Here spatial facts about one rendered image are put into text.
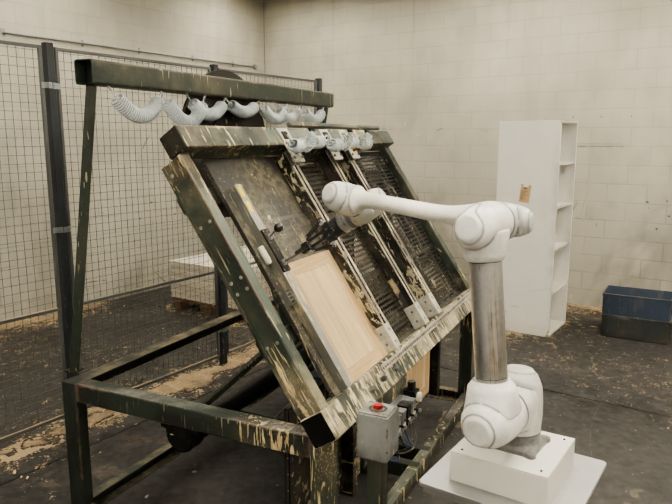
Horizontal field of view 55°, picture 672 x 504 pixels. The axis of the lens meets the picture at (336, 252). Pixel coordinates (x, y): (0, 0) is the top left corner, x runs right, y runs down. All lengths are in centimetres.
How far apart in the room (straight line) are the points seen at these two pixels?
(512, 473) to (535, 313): 439
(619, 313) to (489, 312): 474
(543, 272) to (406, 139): 292
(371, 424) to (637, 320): 464
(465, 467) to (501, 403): 33
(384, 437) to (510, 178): 440
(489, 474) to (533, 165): 443
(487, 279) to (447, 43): 646
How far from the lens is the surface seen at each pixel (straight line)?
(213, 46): 908
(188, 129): 258
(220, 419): 268
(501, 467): 222
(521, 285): 650
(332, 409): 246
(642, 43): 761
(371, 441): 236
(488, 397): 204
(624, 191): 758
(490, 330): 201
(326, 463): 249
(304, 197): 308
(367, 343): 294
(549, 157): 629
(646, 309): 666
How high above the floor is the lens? 188
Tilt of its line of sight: 10 degrees down
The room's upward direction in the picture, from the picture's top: straight up
